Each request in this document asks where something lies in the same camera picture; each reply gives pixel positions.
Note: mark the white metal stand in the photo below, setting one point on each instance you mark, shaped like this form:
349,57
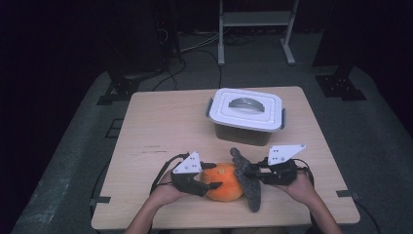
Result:
256,19

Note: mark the black table edge bracket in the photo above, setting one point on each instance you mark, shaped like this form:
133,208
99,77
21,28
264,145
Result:
100,200
345,193

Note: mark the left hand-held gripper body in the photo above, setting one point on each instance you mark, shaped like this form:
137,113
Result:
186,183

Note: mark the person's right hand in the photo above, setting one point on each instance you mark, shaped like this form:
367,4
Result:
303,191

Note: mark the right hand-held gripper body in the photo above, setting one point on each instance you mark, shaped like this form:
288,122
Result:
282,172

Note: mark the black stand base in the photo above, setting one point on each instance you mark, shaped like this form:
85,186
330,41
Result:
121,87
339,86

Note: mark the grey cloth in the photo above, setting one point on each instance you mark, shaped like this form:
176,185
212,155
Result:
253,195

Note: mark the person's left hand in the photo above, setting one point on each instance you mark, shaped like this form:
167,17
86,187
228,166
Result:
165,193

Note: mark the white box lid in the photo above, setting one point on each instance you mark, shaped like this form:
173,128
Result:
227,118

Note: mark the orange plush toy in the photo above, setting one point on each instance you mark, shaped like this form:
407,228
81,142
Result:
227,185

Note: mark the grey translucent storage box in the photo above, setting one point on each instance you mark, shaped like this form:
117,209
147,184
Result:
242,136

